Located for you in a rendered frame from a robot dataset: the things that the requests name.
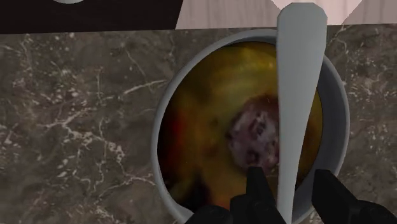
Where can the grey bowl with yellow soup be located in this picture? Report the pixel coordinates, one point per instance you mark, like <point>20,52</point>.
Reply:
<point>217,124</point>

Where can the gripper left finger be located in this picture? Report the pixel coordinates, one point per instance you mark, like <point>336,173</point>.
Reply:
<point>256,201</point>

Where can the grey spoon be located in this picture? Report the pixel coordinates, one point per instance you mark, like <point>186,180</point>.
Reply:
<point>299,77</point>

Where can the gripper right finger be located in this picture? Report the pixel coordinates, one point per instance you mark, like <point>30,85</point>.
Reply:
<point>333,201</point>

